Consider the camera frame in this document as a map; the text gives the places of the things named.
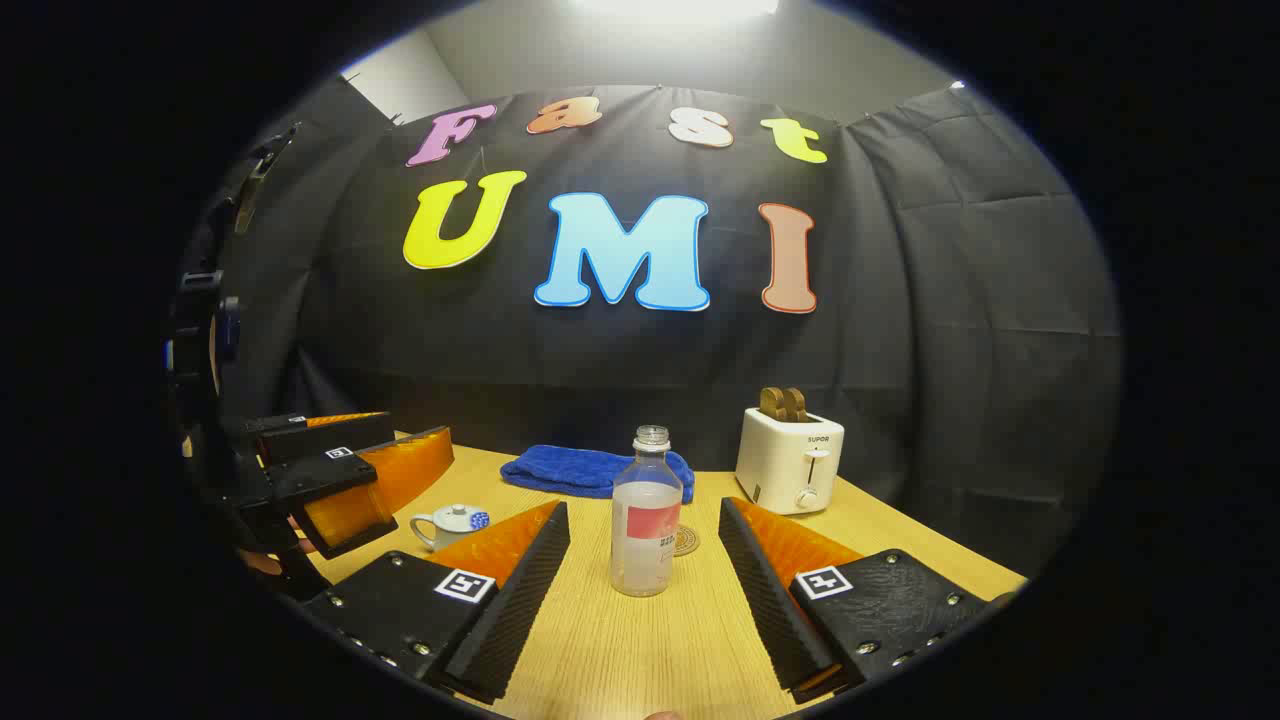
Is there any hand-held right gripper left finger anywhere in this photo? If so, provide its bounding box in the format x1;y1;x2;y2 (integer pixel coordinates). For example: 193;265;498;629
300;500;571;706

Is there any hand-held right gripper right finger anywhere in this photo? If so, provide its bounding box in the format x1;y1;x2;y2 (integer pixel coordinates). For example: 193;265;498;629
718;497;1026;706

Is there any white teacup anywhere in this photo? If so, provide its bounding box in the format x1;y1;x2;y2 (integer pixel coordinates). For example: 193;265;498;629
410;510;491;553

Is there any clear plastic water bottle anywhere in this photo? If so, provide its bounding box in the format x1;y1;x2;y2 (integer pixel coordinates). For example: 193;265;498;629
610;425;686;599

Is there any blue towel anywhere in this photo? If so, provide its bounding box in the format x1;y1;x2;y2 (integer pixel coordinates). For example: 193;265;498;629
500;445;696;501

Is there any white toaster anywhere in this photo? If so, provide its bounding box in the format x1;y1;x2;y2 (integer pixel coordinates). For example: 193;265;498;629
735;405;846;516

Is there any black backdrop cloth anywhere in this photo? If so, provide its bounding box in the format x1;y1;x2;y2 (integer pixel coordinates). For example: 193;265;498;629
215;75;1126;576

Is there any ceiling light panel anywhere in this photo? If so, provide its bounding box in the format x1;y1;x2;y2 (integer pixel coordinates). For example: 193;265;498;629
570;0;781;21

